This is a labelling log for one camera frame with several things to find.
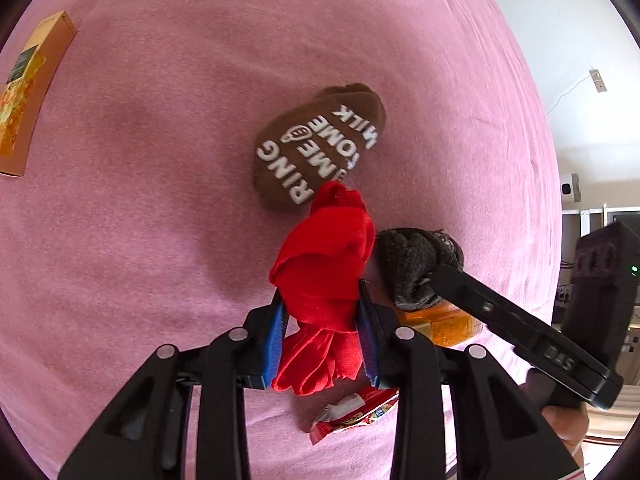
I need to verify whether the amber perfume bottle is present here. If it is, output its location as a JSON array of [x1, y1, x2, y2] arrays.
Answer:
[[394, 300, 483, 348]]

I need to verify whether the black sock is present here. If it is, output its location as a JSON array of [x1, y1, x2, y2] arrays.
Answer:
[[374, 228, 464, 312]]

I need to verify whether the red snack wrapper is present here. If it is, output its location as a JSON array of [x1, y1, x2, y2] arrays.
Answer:
[[309, 386, 399, 445]]

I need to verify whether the red cloth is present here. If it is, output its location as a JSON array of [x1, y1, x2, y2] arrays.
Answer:
[[269, 182, 375, 396]]

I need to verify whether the orange cardboard box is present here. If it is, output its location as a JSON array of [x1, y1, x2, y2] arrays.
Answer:
[[0, 11, 77, 178]]

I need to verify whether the right hand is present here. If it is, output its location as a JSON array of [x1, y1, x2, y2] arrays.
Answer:
[[520, 370, 589, 467]]

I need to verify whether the pink bed sheet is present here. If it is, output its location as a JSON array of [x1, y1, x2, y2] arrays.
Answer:
[[1, 0, 561, 478]]

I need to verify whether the brown printed sock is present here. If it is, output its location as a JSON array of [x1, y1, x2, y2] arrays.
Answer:
[[253, 84, 386, 210]]

